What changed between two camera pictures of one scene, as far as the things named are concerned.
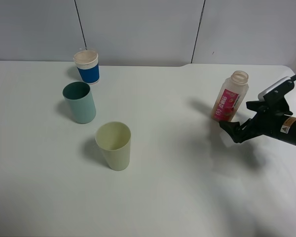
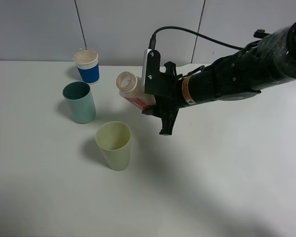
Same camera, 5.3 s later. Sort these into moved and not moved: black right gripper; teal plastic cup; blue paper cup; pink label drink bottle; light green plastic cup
Moved: pink label drink bottle; black right gripper
Not moved: blue paper cup; teal plastic cup; light green plastic cup
